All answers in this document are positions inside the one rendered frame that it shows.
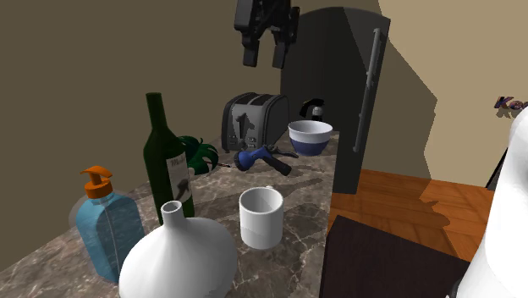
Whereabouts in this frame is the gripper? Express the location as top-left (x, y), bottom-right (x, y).
top-left (234, 0), bottom-right (301, 70)

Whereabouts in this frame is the dark grey toaster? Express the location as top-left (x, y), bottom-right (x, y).
top-left (221, 91), bottom-right (290, 154)

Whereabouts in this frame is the black kettle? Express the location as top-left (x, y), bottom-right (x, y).
top-left (298, 97), bottom-right (326, 123)

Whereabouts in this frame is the blue and white bowl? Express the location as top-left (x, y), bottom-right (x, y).
top-left (287, 119), bottom-right (334, 157)

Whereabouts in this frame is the dark green leafy plant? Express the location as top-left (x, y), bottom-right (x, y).
top-left (177, 135), bottom-right (221, 177)

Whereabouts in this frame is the green wine bottle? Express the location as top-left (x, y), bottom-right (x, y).
top-left (142, 91), bottom-right (196, 226)

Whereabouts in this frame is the white mug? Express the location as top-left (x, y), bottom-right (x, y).
top-left (239, 185), bottom-right (285, 251)

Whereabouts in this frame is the white round vase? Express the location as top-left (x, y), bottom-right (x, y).
top-left (118, 200), bottom-right (239, 298)

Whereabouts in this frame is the blue soap dispenser orange pump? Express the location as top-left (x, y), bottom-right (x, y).
top-left (68, 165), bottom-right (146, 284)

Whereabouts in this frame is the dark robot stand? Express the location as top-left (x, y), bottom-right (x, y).
top-left (318, 214), bottom-right (471, 298)

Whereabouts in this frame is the blue hose spray nozzle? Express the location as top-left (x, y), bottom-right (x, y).
top-left (233, 144), bottom-right (300, 178)

